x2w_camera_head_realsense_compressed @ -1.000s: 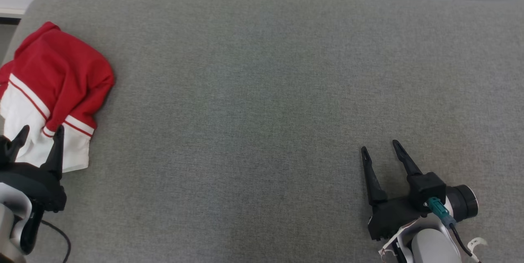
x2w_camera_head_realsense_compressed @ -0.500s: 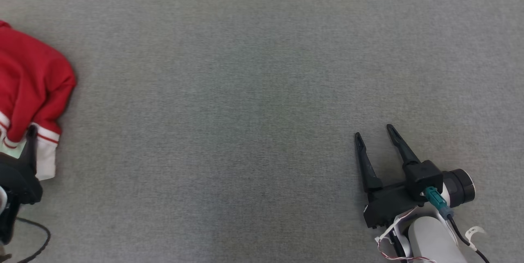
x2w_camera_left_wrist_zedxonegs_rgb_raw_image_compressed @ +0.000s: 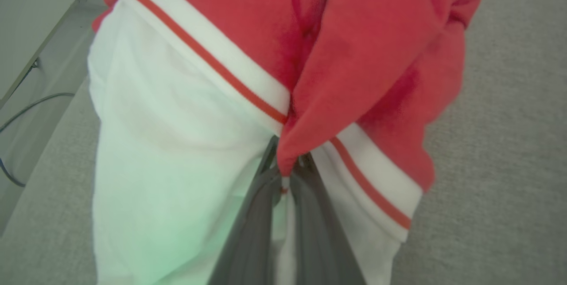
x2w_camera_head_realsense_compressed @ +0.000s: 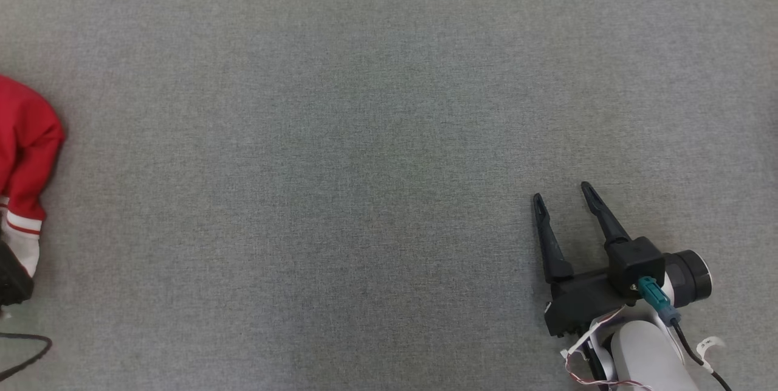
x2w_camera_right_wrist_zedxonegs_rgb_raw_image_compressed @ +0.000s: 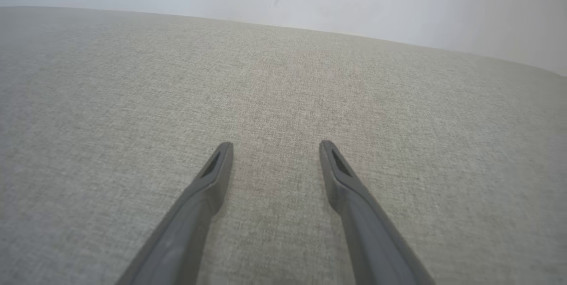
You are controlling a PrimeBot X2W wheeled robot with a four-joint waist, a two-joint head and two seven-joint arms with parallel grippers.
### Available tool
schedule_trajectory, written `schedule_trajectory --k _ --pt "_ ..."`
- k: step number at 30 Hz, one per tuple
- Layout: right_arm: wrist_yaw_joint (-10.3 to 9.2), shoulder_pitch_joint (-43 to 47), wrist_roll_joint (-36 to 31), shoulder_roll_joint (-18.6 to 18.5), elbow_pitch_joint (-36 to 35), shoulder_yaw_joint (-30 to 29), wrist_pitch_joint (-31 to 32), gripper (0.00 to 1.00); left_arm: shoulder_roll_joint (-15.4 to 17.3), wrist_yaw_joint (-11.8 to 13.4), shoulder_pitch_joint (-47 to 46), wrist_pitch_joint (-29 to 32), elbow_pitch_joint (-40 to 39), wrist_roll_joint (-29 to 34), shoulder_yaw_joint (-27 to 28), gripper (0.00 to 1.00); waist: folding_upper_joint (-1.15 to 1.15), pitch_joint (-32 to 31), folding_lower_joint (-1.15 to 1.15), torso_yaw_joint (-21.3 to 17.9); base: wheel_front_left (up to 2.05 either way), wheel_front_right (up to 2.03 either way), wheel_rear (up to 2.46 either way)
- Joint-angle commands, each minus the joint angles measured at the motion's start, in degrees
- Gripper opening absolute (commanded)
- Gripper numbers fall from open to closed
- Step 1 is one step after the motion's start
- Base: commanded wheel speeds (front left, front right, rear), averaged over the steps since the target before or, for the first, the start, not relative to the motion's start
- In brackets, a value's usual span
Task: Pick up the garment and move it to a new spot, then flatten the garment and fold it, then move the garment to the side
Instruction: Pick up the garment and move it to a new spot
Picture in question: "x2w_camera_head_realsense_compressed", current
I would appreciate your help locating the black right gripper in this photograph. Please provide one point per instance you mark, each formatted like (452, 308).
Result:
(583, 306)

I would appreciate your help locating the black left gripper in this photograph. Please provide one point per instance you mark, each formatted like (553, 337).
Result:
(13, 281)

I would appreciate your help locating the red jersey with white sleeves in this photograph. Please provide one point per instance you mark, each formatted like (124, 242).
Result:
(24, 135)

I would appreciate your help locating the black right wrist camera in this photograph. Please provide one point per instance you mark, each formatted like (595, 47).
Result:
(635, 263)

